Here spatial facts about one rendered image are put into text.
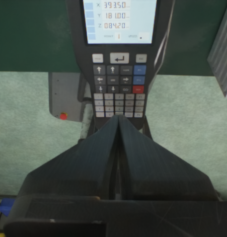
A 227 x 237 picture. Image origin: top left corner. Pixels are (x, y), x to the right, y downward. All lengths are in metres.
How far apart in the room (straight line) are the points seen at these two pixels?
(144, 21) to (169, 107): 1.41
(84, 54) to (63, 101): 0.98
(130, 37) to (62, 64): 0.23
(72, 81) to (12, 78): 0.57
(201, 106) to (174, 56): 1.26
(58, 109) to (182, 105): 0.87
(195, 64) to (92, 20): 0.26
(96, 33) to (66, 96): 0.96
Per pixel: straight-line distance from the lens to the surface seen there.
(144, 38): 0.20
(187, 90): 1.50
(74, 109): 1.22
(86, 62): 0.22
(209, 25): 0.38
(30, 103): 1.66
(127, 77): 0.23
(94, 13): 0.19
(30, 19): 0.38
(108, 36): 0.20
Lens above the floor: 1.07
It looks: 41 degrees down
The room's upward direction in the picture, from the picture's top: 178 degrees counter-clockwise
